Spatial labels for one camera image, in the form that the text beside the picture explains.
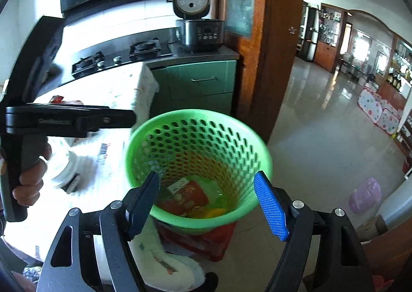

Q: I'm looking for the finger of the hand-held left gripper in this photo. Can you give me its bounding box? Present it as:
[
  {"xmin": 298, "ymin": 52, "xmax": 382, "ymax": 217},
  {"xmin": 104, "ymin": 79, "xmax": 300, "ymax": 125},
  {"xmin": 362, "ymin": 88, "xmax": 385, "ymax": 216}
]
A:
[{"xmin": 96, "ymin": 107, "xmax": 136, "ymax": 132}]

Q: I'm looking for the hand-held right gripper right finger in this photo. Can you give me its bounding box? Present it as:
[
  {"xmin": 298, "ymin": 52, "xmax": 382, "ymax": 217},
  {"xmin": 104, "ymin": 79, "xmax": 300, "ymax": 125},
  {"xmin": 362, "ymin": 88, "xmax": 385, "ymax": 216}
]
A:
[{"xmin": 253, "ymin": 170, "xmax": 375, "ymax": 292}]

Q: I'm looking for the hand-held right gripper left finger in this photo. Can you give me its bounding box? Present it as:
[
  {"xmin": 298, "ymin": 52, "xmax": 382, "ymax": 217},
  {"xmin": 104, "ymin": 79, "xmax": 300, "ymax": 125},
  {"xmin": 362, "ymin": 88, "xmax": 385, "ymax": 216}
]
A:
[{"xmin": 40, "ymin": 171, "xmax": 161, "ymax": 292}]

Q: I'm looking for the green plastic mesh basket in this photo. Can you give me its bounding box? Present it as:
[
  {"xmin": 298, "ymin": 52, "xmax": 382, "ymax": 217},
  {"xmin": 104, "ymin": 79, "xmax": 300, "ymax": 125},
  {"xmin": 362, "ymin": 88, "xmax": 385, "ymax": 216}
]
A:
[{"xmin": 125, "ymin": 112, "xmax": 273, "ymax": 235}]

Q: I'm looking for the white paper cup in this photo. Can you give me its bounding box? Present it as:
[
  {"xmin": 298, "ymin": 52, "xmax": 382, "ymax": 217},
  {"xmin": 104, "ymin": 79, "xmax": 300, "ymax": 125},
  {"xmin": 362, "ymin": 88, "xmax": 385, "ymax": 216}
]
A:
[{"xmin": 50, "ymin": 145, "xmax": 99, "ymax": 194}]

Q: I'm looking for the person's left hand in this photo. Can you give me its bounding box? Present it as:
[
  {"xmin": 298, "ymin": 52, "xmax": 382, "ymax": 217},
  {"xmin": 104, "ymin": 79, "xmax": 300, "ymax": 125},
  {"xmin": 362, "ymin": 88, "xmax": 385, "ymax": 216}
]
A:
[{"xmin": 12, "ymin": 143, "xmax": 53, "ymax": 208}]

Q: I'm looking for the cartoon printed white tablecloth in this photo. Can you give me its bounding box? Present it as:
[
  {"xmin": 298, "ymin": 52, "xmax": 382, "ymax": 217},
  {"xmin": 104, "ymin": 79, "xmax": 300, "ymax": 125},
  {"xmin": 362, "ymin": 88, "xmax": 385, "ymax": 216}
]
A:
[{"xmin": 0, "ymin": 62, "xmax": 207, "ymax": 292}]

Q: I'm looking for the small red packet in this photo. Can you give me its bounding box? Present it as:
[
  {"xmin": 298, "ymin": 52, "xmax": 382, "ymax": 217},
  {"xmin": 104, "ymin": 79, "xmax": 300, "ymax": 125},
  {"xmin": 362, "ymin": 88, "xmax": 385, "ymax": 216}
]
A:
[{"xmin": 49, "ymin": 95, "xmax": 85, "ymax": 106}]

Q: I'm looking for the red snack packet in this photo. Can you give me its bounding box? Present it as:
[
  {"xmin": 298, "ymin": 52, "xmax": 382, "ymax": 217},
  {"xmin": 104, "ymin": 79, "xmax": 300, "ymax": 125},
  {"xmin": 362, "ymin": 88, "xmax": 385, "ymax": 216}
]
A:
[{"xmin": 159, "ymin": 177, "xmax": 210, "ymax": 216}]

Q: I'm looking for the yellow wrapper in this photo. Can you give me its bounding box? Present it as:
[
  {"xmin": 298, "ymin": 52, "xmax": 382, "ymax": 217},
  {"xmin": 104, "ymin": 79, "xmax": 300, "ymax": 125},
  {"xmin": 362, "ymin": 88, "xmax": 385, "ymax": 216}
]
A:
[{"xmin": 190, "ymin": 206, "xmax": 226, "ymax": 219}]

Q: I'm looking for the black gas stove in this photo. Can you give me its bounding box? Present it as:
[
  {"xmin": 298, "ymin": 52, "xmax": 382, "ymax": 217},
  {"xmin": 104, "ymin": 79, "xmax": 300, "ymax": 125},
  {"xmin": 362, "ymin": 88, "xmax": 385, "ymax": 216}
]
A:
[{"xmin": 71, "ymin": 39, "xmax": 173, "ymax": 79}]

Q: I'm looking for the red plastic stool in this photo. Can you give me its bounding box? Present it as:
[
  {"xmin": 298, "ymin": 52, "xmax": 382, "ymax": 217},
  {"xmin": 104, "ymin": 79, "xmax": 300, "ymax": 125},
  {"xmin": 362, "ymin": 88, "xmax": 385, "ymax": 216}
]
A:
[{"xmin": 156, "ymin": 219, "xmax": 238, "ymax": 262}]

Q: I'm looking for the green kitchen cabinet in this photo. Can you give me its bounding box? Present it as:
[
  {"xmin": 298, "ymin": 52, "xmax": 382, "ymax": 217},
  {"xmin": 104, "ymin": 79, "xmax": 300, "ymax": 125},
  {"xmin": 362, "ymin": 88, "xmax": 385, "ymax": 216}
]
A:
[{"xmin": 145, "ymin": 58, "xmax": 241, "ymax": 119}]

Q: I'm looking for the purple plastic bag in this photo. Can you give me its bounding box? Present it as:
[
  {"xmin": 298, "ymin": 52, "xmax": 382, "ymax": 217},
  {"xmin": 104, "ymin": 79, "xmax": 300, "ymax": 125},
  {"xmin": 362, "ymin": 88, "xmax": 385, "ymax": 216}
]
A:
[{"xmin": 349, "ymin": 177, "xmax": 382, "ymax": 214}]

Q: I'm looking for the grey rice cooker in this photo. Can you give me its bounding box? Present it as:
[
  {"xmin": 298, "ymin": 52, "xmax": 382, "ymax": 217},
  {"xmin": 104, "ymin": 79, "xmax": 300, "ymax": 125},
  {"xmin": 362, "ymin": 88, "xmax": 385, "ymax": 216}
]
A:
[{"xmin": 172, "ymin": 0, "xmax": 226, "ymax": 53}]

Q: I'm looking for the cardboard box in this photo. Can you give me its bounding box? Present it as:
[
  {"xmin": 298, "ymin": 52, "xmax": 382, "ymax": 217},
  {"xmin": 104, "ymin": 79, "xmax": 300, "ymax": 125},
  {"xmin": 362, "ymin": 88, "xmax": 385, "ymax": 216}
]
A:
[{"xmin": 354, "ymin": 215, "xmax": 412, "ymax": 284}]

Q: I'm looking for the polka dot play tent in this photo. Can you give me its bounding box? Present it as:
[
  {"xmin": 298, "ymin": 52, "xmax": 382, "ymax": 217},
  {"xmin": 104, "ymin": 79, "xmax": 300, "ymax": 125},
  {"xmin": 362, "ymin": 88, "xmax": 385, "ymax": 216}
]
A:
[{"xmin": 358, "ymin": 87, "xmax": 405, "ymax": 135}]

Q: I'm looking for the wooden door with frosted glass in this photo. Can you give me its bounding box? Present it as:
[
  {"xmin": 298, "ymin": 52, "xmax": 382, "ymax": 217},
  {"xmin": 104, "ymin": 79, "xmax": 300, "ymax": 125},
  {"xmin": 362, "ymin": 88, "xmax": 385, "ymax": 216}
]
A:
[{"xmin": 211, "ymin": 0, "xmax": 305, "ymax": 145}]

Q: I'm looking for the tall display cooler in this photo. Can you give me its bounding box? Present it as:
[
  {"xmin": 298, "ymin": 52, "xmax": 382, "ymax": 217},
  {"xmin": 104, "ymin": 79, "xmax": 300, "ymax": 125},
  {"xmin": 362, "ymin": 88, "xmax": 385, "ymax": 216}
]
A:
[{"xmin": 297, "ymin": 4, "xmax": 321, "ymax": 63}]

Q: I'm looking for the wooden glass display cabinet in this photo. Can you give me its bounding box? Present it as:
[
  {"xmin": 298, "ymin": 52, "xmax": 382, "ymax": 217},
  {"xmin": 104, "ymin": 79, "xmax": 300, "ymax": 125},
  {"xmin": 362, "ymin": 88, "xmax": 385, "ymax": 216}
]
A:
[{"xmin": 313, "ymin": 2, "xmax": 354, "ymax": 74}]

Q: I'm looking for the wooden bottle display cabinet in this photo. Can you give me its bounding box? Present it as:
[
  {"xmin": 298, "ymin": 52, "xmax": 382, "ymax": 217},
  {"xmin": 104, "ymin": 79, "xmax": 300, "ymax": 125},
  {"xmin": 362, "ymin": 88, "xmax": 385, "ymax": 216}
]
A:
[{"xmin": 384, "ymin": 31, "xmax": 412, "ymax": 104}]

